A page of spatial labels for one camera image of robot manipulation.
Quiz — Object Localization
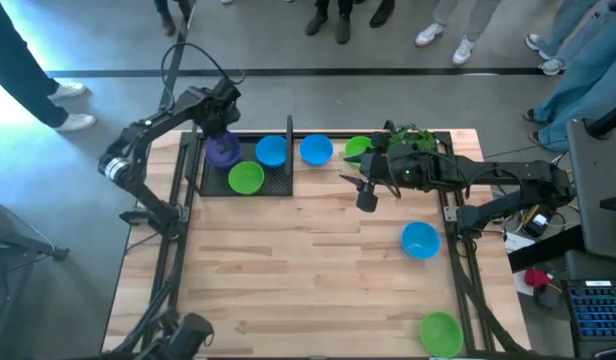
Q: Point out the grey monitor back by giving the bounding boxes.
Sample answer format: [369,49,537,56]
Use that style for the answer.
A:
[566,118,616,262]

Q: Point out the purple plastic mini bowl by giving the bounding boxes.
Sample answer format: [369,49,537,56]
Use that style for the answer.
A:
[204,130,242,169]

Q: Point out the black wire tray rack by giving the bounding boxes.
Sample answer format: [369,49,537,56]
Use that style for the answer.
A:
[197,115,295,198]

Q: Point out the blue plastic mini bowl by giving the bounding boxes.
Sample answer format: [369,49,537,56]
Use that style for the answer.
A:
[299,133,335,167]
[400,221,442,261]
[254,134,289,169]

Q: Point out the person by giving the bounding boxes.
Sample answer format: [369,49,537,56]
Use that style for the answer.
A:
[304,0,354,45]
[523,14,616,154]
[0,0,97,133]
[524,0,602,77]
[368,0,397,29]
[414,0,502,68]
[154,0,194,37]

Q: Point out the black cylindrical device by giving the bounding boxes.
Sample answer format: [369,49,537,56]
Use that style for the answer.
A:
[165,312,215,360]

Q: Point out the green plant in white pot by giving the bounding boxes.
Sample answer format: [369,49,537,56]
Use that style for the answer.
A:
[385,122,438,152]

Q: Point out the black stand pole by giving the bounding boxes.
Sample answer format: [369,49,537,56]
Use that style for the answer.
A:
[159,0,198,110]

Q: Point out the white small box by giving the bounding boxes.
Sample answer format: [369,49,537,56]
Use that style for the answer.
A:
[504,231,538,255]

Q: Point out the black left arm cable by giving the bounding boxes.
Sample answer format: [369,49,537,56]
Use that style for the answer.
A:
[160,41,247,109]

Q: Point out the green plastic mini bowl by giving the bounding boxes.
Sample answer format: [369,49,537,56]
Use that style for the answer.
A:
[419,311,465,359]
[227,160,266,196]
[344,135,374,164]

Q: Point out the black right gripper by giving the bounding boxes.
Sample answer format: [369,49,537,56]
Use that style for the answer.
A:
[339,144,442,194]

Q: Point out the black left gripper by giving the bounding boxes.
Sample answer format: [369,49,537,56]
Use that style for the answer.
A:
[196,79,243,149]

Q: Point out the black laptop with lit keyboard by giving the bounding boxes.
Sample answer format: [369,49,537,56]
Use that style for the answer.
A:
[560,278,616,346]

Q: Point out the black tripod stand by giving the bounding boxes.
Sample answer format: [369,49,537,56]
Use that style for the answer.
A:
[0,198,70,360]

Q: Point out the red small object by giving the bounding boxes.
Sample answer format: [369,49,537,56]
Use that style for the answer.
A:
[524,267,553,290]

